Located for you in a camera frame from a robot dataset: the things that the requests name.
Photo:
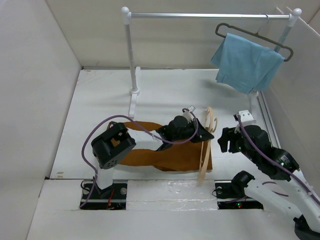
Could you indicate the grey hanger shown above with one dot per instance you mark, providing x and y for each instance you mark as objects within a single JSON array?
[{"x": 256, "y": 35}]

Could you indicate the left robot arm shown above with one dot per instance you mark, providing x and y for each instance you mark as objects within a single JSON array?
[{"x": 110, "y": 147}]

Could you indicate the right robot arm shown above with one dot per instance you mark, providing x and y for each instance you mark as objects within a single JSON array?
[{"x": 302, "y": 206}]

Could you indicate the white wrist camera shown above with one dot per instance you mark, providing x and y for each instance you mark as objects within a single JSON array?
[
  {"x": 188, "y": 112},
  {"x": 245, "y": 117}
]

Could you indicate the light blue towel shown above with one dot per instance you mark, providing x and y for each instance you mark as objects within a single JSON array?
[{"x": 245, "y": 65}]

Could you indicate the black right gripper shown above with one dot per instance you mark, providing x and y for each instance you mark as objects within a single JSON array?
[{"x": 229, "y": 133}]

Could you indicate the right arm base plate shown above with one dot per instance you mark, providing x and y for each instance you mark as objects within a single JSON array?
[{"x": 228, "y": 199}]

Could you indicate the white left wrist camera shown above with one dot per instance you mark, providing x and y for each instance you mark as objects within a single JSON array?
[{"x": 188, "y": 112}]

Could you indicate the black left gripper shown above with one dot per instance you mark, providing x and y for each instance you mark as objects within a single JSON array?
[{"x": 202, "y": 135}]

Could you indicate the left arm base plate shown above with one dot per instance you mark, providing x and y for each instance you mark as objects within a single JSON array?
[{"x": 113, "y": 198}]

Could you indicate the brown trousers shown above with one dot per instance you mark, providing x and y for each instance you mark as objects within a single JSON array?
[{"x": 177, "y": 158}]

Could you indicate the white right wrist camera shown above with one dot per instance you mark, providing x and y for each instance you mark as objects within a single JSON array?
[{"x": 245, "y": 117}]

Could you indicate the white metal clothes rack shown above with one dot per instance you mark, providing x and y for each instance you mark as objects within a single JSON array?
[{"x": 135, "y": 71}]

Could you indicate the beige wooden hanger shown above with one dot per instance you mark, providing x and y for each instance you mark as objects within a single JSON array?
[{"x": 206, "y": 145}]

